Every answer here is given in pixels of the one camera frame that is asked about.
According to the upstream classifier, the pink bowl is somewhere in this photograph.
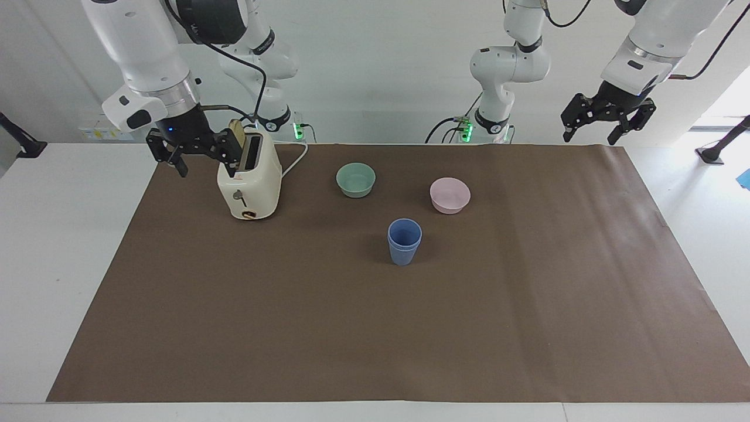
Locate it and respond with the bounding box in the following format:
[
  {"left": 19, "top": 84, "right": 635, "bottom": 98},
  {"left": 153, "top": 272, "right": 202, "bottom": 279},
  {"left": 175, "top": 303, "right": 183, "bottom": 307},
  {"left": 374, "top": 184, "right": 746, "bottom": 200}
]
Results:
[{"left": 429, "top": 177, "right": 472, "bottom": 215}]

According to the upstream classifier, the white toaster cord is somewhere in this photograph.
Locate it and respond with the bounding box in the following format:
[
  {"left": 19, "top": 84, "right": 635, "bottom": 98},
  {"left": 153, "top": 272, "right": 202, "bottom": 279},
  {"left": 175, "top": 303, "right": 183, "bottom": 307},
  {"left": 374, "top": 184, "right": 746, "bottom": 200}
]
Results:
[{"left": 280, "top": 139, "right": 309, "bottom": 179}]

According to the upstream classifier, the black stand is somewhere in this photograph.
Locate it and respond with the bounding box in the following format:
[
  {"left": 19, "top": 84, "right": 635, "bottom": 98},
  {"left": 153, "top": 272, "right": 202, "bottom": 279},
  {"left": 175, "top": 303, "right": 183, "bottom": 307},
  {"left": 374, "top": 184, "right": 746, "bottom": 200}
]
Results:
[
  {"left": 696, "top": 115, "right": 750, "bottom": 165},
  {"left": 0, "top": 111, "right": 48, "bottom": 159}
]

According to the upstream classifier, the blue cup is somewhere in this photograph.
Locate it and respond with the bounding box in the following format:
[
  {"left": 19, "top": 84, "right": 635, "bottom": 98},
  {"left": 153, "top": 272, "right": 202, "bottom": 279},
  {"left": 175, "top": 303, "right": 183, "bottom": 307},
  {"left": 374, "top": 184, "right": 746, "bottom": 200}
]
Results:
[
  {"left": 388, "top": 237, "right": 421, "bottom": 267},
  {"left": 387, "top": 218, "right": 423, "bottom": 249}
]

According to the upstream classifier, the cream toaster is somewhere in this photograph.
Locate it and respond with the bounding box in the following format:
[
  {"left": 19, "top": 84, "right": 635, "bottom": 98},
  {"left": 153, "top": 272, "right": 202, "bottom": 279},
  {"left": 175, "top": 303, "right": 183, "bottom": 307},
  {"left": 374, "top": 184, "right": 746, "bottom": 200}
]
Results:
[{"left": 217, "top": 128, "right": 283, "bottom": 221}]

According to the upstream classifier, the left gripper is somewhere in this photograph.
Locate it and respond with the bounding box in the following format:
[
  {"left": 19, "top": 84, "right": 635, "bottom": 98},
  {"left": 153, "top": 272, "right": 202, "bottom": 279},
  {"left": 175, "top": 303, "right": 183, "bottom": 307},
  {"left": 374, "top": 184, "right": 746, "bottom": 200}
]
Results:
[{"left": 560, "top": 80, "right": 657, "bottom": 147}]

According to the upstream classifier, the black cable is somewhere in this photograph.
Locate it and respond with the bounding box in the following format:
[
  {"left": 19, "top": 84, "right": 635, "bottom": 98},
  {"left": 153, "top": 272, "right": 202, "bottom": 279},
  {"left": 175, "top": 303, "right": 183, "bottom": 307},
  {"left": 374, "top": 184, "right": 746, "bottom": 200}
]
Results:
[
  {"left": 165, "top": 0, "right": 268, "bottom": 127},
  {"left": 668, "top": 2, "right": 750, "bottom": 81},
  {"left": 425, "top": 93, "right": 485, "bottom": 145},
  {"left": 541, "top": 0, "right": 594, "bottom": 29}
]

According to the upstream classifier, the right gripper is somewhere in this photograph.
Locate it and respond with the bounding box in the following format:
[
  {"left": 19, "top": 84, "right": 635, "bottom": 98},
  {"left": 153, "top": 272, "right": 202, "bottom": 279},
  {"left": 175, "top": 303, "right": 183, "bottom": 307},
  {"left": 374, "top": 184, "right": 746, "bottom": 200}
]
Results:
[{"left": 145, "top": 105, "right": 246, "bottom": 179}]

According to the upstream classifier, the toast slice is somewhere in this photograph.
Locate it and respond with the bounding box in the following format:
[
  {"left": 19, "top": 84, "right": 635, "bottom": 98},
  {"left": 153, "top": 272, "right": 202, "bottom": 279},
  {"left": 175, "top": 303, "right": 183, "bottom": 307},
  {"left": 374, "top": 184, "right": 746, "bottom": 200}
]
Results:
[{"left": 228, "top": 119, "right": 247, "bottom": 171}]

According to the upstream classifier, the green bowl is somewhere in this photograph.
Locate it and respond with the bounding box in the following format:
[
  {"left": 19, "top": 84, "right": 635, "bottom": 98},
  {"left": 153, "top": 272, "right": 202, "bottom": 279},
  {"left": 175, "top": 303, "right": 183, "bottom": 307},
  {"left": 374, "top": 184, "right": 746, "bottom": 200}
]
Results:
[{"left": 336, "top": 162, "right": 377, "bottom": 199}]

